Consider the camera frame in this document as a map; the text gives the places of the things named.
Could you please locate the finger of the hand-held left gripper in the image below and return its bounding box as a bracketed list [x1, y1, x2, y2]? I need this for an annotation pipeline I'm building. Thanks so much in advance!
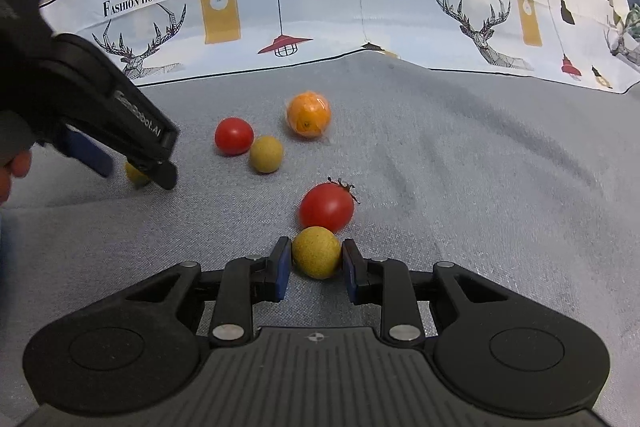
[56, 127, 114, 178]
[50, 34, 180, 190]

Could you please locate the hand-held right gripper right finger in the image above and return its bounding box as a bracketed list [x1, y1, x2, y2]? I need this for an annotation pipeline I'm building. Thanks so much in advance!
[342, 239, 516, 343]

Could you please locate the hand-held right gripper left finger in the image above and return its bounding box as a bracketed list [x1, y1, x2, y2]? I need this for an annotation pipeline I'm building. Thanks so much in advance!
[117, 237, 292, 343]

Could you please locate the yellow-green round fruit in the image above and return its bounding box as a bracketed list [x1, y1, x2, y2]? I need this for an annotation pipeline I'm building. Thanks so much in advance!
[249, 135, 285, 174]
[125, 161, 153, 188]
[291, 227, 344, 280]

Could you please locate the red cherry tomato with stem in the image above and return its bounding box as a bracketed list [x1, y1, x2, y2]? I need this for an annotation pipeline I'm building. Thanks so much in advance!
[299, 177, 360, 234]

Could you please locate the small orange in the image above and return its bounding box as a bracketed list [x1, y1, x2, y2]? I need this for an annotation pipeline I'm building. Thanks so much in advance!
[286, 91, 332, 140]

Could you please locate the person's left hand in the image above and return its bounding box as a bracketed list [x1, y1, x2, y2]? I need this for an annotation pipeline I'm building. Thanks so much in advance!
[0, 152, 32, 206]

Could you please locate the deer printed cloth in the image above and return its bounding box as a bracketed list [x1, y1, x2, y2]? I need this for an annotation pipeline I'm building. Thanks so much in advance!
[37, 0, 640, 95]

